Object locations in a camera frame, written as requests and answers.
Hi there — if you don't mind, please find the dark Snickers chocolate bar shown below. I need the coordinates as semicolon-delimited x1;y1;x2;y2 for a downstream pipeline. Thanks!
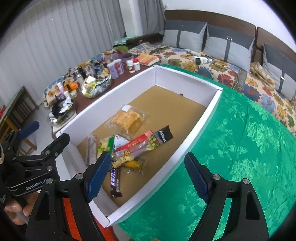
110;168;122;198

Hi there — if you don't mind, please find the yellow corn candy packet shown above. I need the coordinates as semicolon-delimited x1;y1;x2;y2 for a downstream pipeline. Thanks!
123;157;146;174

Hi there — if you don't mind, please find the red snack stick packet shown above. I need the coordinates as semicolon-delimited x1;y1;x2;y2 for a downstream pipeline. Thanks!
113;130;152;155

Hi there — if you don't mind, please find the black clear snack stick packet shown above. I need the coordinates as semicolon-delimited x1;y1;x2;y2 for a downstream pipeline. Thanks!
115;124;174;164

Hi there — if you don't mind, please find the clear long snack packet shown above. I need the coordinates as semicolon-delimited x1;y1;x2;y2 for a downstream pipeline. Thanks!
111;148;146;168

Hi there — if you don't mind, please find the white silver triangular snack bag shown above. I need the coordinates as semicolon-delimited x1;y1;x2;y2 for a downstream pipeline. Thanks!
114;135;130;149

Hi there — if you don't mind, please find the person's left hand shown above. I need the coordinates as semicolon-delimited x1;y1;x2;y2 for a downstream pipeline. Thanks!
4;192;39;225

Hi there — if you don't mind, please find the wooden stool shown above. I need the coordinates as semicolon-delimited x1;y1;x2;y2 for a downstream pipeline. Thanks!
1;86;39;142

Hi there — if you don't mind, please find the green snack packet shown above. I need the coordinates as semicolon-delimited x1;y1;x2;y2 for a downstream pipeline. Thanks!
97;136;114;159

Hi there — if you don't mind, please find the glass bowl of candies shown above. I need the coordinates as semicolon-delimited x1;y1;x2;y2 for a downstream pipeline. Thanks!
80;74;112;99

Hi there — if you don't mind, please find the orange cake snack packet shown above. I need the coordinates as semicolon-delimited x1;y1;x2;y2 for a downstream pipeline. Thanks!
105;104;149;140

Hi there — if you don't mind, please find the dark wooden side table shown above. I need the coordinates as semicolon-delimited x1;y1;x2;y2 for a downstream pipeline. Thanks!
53;65;157;144

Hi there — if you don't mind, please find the purple white bottle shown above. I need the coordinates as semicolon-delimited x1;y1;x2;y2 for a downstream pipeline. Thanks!
107;59;124;79

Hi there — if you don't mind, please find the grey vertical curtain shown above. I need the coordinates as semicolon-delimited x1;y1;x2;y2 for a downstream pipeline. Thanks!
1;1;164;104

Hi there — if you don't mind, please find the white pill bottle red cap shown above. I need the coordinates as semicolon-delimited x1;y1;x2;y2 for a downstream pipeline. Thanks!
133;58;140;71

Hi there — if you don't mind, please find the orange book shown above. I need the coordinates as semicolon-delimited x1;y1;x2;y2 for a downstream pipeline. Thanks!
137;53;160;67

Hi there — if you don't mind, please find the floral sofa cover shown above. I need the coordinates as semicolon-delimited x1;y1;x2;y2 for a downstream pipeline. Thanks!
43;41;296;137

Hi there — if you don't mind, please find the folded beige cloth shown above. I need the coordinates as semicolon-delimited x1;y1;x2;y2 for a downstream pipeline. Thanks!
250;62;275;90

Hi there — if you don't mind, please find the grey cushion right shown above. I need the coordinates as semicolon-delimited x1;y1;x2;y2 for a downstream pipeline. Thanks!
263;43;296;101

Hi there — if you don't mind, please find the grey cushion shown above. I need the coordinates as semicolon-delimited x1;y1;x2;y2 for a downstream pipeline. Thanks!
263;43;296;101
163;20;207;52
203;24;254;71

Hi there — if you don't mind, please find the white power strip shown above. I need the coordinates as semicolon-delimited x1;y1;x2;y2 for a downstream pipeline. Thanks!
193;56;208;65

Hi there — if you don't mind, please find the grey cushion left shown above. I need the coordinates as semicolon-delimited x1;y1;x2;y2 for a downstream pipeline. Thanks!
163;20;207;52

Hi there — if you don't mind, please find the grey cushion middle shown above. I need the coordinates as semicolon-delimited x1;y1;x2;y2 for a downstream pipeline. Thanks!
203;24;254;71

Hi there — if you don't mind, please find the brown wooden sofa backrest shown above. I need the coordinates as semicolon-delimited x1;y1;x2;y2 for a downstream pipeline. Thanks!
164;9;295;63

